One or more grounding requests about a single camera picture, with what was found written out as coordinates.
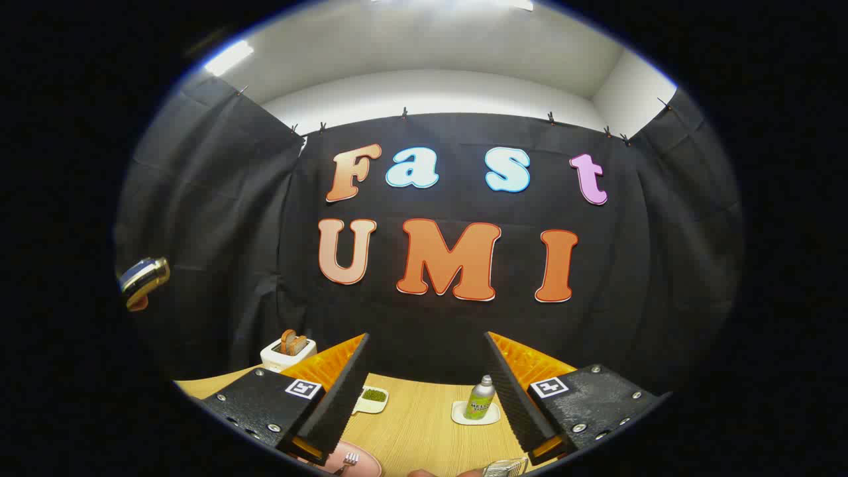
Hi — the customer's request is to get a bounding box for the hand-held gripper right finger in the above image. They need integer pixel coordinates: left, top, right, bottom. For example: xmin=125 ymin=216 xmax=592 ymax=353
xmin=482 ymin=331 xmax=671 ymax=466

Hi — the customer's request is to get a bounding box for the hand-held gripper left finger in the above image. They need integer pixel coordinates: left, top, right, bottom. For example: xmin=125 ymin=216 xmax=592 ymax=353
xmin=197 ymin=333 xmax=372 ymax=466

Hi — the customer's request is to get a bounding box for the white divided dish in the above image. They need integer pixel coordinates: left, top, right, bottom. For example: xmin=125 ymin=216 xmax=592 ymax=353
xmin=351 ymin=386 xmax=390 ymax=415

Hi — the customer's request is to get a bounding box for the green soda bottle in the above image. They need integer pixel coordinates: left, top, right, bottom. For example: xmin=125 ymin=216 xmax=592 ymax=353
xmin=464 ymin=375 xmax=497 ymax=421

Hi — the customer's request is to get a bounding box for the white square coaster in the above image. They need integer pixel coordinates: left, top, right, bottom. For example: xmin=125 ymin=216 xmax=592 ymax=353
xmin=451 ymin=399 xmax=502 ymax=426

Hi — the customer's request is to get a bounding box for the pink round plate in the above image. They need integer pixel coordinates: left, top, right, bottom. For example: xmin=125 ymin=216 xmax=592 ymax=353
xmin=298 ymin=441 xmax=383 ymax=477

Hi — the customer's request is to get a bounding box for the perforated metal tray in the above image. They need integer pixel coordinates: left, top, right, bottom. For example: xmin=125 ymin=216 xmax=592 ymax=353
xmin=482 ymin=457 xmax=529 ymax=477

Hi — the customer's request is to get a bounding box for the white toaster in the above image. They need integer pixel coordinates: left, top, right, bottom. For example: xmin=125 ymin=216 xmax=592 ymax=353
xmin=260 ymin=337 xmax=317 ymax=373

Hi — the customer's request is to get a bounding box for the yellow and blue device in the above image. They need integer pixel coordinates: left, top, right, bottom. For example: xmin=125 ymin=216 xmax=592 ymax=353
xmin=118 ymin=257 xmax=171 ymax=312

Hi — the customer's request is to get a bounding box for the row of black cloth clips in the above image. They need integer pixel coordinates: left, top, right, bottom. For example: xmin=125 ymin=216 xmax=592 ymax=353
xmin=235 ymin=85 xmax=673 ymax=146

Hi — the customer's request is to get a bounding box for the ceiling light panel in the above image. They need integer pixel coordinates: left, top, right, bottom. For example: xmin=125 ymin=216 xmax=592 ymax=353
xmin=371 ymin=0 xmax=535 ymax=12
xmin=203 ymin=40 xmax=255 ymax=77

